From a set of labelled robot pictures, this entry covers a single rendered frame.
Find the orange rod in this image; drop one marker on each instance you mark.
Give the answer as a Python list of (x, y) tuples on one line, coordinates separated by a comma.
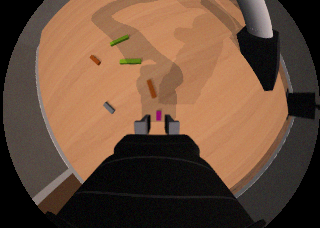
[(151, 88), (95, 60)]

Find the small magenta block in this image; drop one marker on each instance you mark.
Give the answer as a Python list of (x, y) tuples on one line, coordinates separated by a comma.
[(158, 115)]

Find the lime green rod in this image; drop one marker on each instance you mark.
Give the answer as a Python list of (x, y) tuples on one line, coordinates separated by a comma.
[(119, 40), (130, 61)]

